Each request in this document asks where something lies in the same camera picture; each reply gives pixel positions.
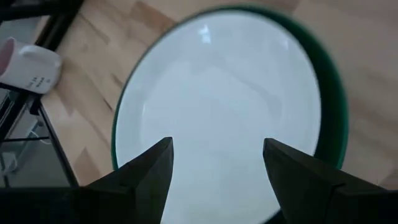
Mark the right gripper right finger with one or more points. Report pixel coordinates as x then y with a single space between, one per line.
326 199

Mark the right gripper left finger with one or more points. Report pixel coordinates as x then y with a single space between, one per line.
109 202

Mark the large white plate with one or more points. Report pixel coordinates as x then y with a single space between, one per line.
217 93

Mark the green flat plate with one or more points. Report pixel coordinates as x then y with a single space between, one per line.
332 118

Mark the white mug pink inside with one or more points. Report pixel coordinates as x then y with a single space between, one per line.
34 68

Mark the black aluminium table frame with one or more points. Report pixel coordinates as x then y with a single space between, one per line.
59 23

